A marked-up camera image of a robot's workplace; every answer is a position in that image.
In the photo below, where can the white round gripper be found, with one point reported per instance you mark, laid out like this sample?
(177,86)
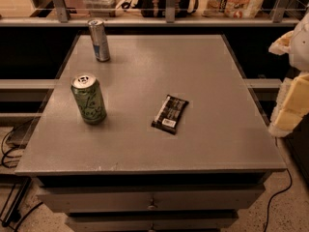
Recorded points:
(300,47)

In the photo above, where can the green soda can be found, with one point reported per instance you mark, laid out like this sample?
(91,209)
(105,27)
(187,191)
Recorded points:
(89,99)

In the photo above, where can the silver blue energy drink can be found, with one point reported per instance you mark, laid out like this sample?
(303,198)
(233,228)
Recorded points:
(99,39)

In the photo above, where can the black snack bar packet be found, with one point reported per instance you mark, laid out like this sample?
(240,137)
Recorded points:
(169,114)

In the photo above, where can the black backpack on shelf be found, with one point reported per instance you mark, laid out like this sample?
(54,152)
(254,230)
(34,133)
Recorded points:
(158,8)

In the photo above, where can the upper grey drawer with knob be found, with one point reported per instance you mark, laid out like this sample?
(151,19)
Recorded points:
(138,199)

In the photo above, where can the grey drawer cabinet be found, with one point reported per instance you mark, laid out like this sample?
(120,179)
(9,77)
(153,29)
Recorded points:
(221,139)

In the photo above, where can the grey metal railing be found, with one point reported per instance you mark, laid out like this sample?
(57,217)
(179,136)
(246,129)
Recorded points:
(73,13)

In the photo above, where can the lower grey drawer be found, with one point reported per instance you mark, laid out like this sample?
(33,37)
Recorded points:
(153,221)

